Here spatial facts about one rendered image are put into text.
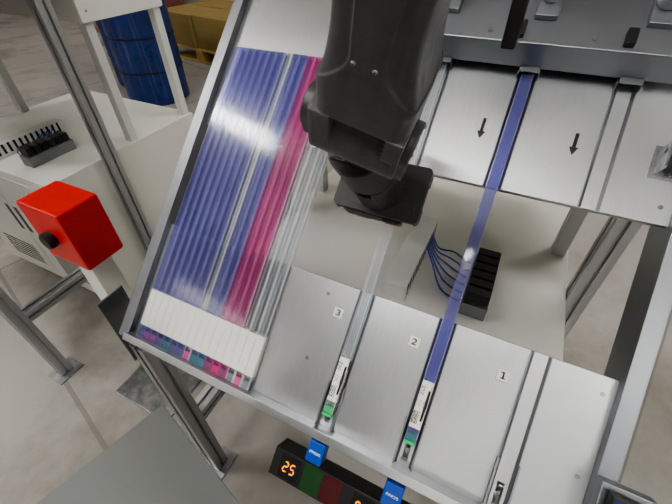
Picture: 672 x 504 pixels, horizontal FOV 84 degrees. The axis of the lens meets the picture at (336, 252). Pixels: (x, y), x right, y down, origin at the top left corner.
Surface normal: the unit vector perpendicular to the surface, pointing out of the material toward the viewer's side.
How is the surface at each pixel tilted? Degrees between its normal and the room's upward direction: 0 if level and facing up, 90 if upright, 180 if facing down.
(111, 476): 0
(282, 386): 43
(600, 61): 133
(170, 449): 0
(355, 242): 0
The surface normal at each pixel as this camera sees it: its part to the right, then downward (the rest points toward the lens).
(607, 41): -0.31, -0.13
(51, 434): -0.01, -0.74
